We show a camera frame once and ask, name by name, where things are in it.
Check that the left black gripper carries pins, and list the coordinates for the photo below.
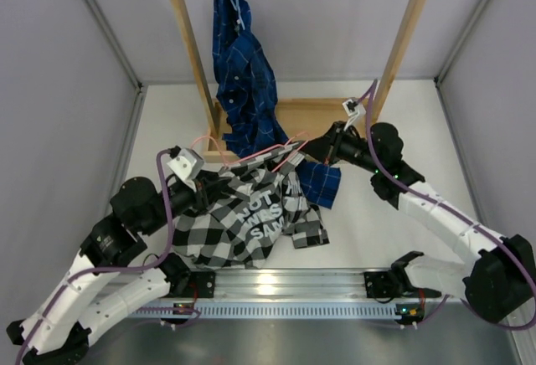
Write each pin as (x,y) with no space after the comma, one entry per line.
(208,188)

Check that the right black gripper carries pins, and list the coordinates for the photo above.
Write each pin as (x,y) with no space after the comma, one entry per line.
(322,148)

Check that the pink wire hanger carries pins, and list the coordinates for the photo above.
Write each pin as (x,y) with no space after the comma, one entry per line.
(215,153)

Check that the black white checkered shirt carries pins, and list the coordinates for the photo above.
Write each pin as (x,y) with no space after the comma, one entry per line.
(262,202)

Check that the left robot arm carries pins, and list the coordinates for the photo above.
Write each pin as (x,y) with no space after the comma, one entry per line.
(64,328)

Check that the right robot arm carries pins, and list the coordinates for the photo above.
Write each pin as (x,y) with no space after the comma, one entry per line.
(494,275)

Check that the blue plaid shirt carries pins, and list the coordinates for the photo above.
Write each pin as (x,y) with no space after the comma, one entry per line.
(246,83)

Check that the light blue hanger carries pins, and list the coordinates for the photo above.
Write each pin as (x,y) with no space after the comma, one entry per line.
(240,26)

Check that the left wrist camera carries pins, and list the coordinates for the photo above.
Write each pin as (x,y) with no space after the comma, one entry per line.
(185,163)

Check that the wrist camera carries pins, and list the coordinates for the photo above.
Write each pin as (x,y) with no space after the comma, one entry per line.
(185,163)
(354,109)

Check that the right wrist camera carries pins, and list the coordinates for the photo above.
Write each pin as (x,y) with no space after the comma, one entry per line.
(354,109)

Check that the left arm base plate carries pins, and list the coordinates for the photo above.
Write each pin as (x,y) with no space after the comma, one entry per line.
(201,284)

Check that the aluminium mounting rail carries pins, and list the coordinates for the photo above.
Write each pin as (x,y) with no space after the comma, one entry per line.
(231,285)

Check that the slotted cable duct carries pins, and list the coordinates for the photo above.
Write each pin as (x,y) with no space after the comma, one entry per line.
(362,310)

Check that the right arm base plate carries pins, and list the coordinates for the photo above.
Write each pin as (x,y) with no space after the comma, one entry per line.
(378,285)

